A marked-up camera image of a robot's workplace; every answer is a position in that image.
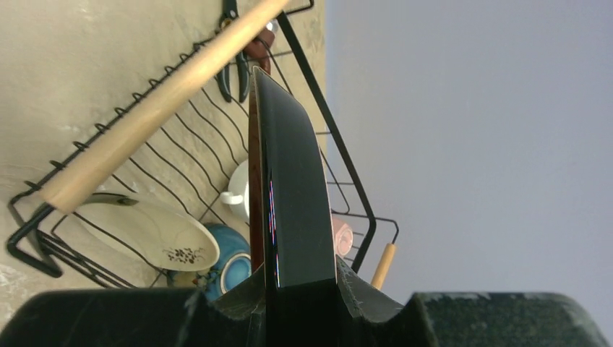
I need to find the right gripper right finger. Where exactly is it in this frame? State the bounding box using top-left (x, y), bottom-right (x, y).
top-left (337, 259), bottom-right (609, 346)

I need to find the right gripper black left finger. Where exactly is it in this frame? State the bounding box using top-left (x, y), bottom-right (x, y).
top-left (1, 275), bottom-right (264, 346)

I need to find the light pink faceted mug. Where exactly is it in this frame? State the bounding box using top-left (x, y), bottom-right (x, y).
top-left (332, 215), bottom-right (353, 257)

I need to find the beige round plate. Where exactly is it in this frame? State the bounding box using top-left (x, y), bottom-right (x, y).
top-left (74, 192), bottom-right (220, 272)

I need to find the red black lacquer plate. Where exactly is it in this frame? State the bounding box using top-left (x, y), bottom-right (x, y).
top-left (249, 67), bottom-right (339, 346)

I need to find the brown bowl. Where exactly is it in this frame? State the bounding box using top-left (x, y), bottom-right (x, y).
top-left (166, 223), bottom-right (252, 301)

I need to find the white two-handled soup cup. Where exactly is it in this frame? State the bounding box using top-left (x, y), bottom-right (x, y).
top-left (220, 160), bottom-right (249, 223)

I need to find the black wire dish rack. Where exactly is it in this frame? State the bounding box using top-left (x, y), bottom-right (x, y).
top-left (5, 1), bottom-right (379, 278)

